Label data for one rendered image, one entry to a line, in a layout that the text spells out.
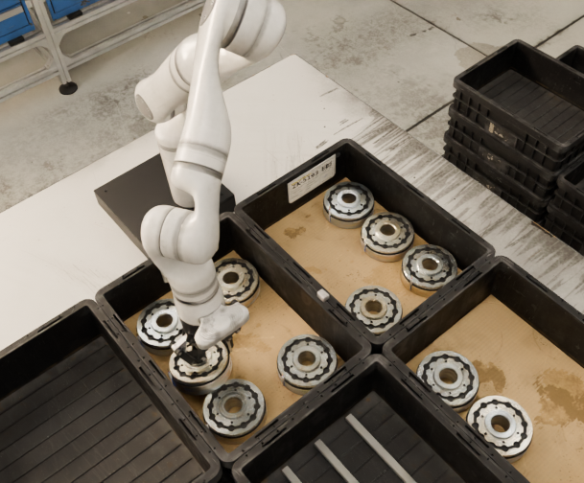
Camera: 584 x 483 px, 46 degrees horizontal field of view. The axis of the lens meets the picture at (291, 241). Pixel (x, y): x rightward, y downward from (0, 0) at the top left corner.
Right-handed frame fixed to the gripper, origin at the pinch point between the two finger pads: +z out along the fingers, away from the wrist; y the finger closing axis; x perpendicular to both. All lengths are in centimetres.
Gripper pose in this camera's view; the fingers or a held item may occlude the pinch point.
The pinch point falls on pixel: (214, 352)
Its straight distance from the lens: 120.4
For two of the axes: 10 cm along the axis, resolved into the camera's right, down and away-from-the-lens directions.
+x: 6.2, 5.7, -5.3
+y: -7.8, 5.1, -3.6
